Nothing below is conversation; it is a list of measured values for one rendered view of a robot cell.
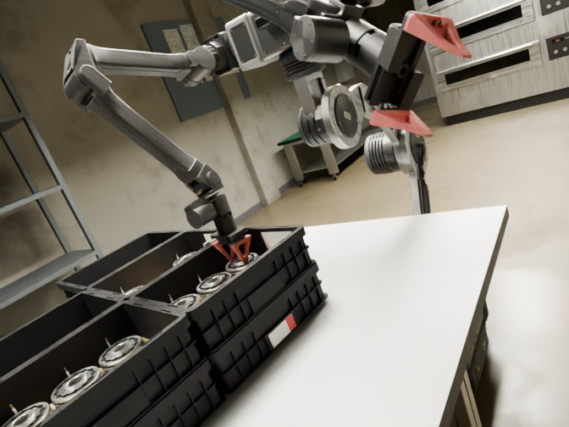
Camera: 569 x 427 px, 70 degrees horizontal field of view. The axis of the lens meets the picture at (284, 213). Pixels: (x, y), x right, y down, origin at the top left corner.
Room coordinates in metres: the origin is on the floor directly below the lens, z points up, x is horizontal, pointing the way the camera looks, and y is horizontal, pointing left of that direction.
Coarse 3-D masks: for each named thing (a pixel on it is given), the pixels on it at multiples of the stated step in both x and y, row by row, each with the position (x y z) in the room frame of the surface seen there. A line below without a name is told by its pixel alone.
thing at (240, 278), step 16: (288, 240) 0.98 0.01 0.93; (192, 256) 1.13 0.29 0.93; (272, 256) 0.94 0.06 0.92; (240, 272) 0.88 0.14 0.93; (256, 272) 0.89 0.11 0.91; (144, 288) 1.01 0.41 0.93; (224, 288) 0.83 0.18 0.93; (160, 304) 0.87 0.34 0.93; (208, 304) 0.80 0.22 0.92; (192, 320) 0.77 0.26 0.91
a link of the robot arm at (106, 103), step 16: (96, 80) 1.03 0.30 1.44; (96, 96) 1.04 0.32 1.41; (112, 96) 1.07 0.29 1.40; (96, 112) 1.07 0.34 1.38; (112, 112) 1.06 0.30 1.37; (128, 112) 1.08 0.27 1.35; (128, 128) 1.07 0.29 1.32; (144, 128) 1.09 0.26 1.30; (144, 144) 1.09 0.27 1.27; (160, 144) 1.09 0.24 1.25; (160, 160) 1.10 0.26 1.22; (176, 160) 1.10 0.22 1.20; (192, 160) 1.12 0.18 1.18; (192, 176) 1.10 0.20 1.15
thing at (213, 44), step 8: (208, 40) 1.46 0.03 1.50; (216, 40) 1.44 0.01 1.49; (224, 40) 1.43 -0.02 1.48; (208, 48) 1.39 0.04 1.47; (216, 48) 1.40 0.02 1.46; (224, 48) 1.42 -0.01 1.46; (216, 56) 1.40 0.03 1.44; (224, 56) 1.42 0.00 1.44; (216, 64) 1.41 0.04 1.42; (224, 64) 1.44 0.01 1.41; (232, 64) 1.43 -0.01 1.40; (216, 72) 1.48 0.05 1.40; (224, 72) 1.45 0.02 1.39
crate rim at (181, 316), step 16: (128, 304) 0.95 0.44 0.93; (144, 304) 0.90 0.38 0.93; (96, 320) 0.92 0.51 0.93; (176, 320) 0.75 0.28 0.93; (160, 336) 0.72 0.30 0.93; (176, 336) 0.73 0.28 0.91; (48, 352) 0.84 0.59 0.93; (144, 352) 0.69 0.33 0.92; (112, 368) 0.66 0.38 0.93; (128, 368) 0.66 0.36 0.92; (0, 384) 0.77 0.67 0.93; (96, 384) 0.63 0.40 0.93; (112, 384) 0.64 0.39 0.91; (80, 400) 0.61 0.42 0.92; (48, 416) 0.58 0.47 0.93; (64, 416) 0.59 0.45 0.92
